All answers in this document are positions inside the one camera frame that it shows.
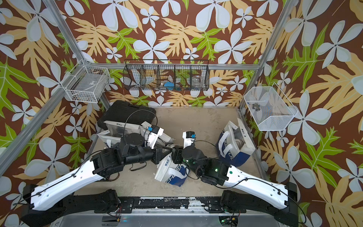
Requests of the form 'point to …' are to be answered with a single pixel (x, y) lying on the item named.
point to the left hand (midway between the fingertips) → (173, 150)
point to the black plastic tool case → (122, 110)
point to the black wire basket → (167, 74)
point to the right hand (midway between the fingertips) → (169, 148)
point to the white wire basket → (87, 85)
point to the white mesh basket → (269, 109)
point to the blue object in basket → (169, 84)
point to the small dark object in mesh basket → (256, 106)
